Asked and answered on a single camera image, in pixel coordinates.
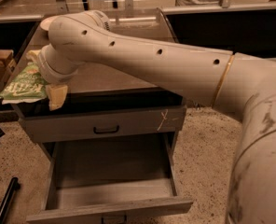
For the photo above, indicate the black top drawer handle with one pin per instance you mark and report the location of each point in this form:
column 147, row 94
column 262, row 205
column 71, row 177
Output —
column 114, row 129

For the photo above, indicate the grey drawer cabinet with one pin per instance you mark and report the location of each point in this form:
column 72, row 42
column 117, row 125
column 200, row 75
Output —
column 99, row 88

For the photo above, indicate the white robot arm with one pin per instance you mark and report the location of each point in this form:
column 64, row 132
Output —
column 240, row 86

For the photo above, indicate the green jalapeno chip bag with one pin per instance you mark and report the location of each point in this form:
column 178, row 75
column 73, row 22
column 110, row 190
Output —
column 27, row 87

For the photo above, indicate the grey top drawer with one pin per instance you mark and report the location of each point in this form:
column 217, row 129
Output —
column 80, row 126

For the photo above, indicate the cardboard box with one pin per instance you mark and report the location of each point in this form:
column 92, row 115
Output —
column 7, row 62

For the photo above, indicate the open grey middle drawer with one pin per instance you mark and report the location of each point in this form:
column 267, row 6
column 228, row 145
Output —
column 110, row 181

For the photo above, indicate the white bowl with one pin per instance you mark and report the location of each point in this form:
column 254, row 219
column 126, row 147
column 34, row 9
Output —
column 45, row 23

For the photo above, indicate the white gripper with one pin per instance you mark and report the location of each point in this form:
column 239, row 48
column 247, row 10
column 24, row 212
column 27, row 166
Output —
column 47, row 66

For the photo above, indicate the black pole on floor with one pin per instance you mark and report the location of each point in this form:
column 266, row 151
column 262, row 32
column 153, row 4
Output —
column 13, row 186

